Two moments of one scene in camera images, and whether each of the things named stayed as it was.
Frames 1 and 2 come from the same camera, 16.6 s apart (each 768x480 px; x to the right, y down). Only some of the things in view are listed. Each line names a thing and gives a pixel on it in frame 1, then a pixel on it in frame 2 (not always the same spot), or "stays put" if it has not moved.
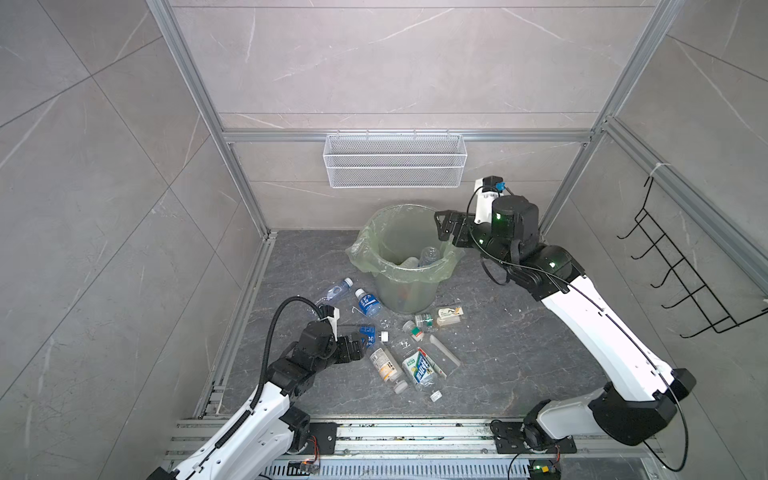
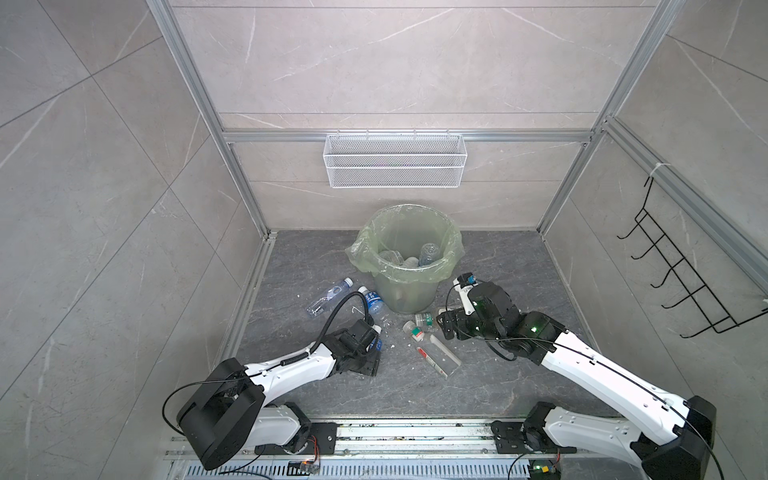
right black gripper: [465, 222] -> [447, 326]
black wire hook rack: [673, 260] stays put
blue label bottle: [429, 255] stays put
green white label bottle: [419, 369] -> [392, 256]
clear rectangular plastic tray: [439, 356] stays put
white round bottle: [410, 263] stays put
